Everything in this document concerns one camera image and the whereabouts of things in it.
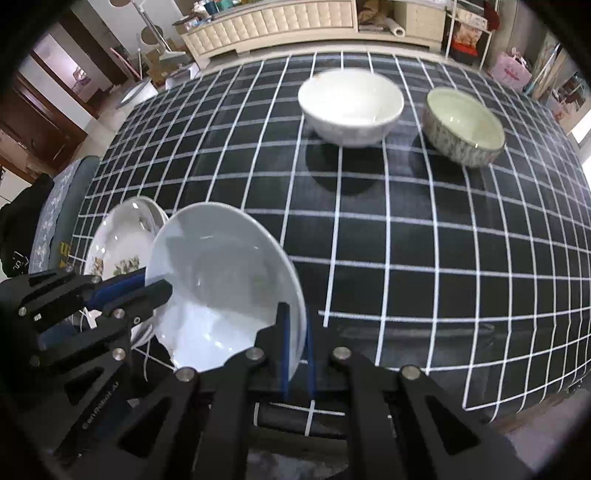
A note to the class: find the dark wooden door frame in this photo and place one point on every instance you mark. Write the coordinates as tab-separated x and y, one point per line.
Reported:
94	50

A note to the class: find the round brown wall disc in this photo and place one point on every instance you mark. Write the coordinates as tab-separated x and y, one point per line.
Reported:
151	36

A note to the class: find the grey cushion with yellow print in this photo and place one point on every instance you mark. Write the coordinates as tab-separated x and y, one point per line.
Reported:
64	256

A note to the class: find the white paper roll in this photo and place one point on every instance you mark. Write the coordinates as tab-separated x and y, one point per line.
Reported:
398	31

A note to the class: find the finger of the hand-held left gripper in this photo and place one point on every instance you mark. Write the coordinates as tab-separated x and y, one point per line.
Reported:
117	286
147	297

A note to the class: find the dark cloth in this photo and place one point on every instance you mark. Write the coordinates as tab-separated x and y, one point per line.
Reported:
23	230

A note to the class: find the bluish white bowl pink flower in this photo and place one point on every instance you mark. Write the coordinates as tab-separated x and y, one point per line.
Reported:
221	286

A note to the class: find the patterned blue sofa cover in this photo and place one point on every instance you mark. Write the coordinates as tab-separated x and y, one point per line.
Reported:
64	203

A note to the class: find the green patterned bowl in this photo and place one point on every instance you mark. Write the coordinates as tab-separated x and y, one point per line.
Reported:
461	120

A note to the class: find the cream television cabinet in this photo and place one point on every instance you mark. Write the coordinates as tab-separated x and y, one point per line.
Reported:
277	25

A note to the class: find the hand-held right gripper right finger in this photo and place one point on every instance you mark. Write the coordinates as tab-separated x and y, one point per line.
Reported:
310	369

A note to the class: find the white plate with plant print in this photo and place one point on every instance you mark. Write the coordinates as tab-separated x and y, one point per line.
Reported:
115	244

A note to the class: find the white bin with grey rim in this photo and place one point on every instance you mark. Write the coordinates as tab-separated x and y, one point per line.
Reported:
136	94

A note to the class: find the beige patterned curtain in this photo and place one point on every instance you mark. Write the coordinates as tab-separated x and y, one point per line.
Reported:
547	64

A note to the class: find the cardboard box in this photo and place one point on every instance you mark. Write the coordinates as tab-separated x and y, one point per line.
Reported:
157	64

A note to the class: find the black checked tablecloth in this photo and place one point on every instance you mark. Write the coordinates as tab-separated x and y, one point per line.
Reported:
415	254

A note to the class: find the pink bag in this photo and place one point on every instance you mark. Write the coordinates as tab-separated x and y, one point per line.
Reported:
510	74

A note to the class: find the dark wooden door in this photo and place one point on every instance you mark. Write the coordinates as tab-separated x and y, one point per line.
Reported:
32	134

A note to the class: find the white shelf rack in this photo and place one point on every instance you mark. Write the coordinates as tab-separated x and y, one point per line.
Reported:
447	32

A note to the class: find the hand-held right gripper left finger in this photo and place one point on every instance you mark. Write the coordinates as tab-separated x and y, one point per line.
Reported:
284	350

